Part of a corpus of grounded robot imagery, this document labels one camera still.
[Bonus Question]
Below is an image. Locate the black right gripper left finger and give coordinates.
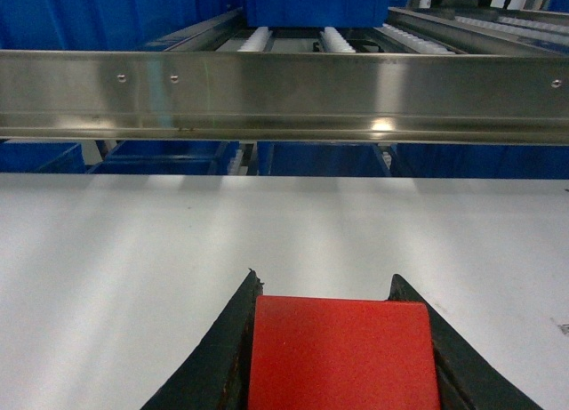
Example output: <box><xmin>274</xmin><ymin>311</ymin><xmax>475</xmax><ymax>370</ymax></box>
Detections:
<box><xmin>143</xmin><ymin>270</ymin><xmax>263</xmax><ymax>409</ymax></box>

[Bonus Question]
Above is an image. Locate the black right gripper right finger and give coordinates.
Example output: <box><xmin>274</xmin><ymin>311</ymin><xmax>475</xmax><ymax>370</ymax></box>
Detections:
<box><xmin>389</xmin><ymin>274</ymin><xmax>540</xmax><ymax>409</ymax></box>

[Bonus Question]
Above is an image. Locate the red magnetic block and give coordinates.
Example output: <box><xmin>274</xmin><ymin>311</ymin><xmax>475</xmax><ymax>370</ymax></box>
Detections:
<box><xmin>247</xmin><ymin>295</ymin><xmax>441</xmax><ymax>409</ymax></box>

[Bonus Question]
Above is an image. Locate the blue bin lower right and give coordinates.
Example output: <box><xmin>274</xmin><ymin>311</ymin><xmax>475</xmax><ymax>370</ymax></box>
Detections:
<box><xmin>257</xmin><ymin>141</ymin><xmax>390</xmax><ymax>177</ymax></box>

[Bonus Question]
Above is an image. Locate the blue bin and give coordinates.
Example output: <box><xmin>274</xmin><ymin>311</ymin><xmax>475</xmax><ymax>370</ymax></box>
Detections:
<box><xmin>87</xmin><ymin>141</ymin><xmax>239</xmax><ymax>175</ymax></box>
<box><xmin>244</xmin><ymin>0</ymin><xmax>410</xmax><ymax>28</ymax></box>
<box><xmin>257</xmin><ymin>141</ymin><xmax>390</xmax><ymax>177</ymax></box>
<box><xmin>1</xmin><ymin>142</ymin><xmax>86</xmax><ymax>173</ymax></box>

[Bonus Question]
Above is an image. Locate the blue bin lower middle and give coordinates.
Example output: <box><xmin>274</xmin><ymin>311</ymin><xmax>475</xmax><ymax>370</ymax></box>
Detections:
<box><xmin>87</xmin><ymin>141</ymin><xmax>239</xmax><ymax>175</ymax></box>

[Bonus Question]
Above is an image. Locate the blue bin lower left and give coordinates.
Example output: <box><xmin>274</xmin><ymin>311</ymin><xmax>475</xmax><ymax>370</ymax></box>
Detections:
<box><xmin>1</xmin><ymin>142</ymin><xmax>86</xmax><ymax>173</ymax></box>

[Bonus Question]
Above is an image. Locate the white roller track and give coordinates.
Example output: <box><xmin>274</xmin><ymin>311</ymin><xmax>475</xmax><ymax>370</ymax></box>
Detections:
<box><xmin>321</xmin><ymin>27</ymin><xmax>357</xmax><ymax>53</ymax></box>

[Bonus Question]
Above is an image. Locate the blue bin upper left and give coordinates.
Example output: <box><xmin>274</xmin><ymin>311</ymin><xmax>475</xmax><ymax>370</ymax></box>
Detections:
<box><xmin>244</xmin><ymin>0</ymin><xmax>410</xmax><ymax>28</ymax></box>

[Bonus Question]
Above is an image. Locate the stainless steel shelf rail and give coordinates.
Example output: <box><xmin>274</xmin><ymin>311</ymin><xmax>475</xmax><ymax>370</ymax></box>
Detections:
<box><xmin>1</xmin><ymin>51</ymin><xmax>568</xmax><ymax>145</ymax></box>

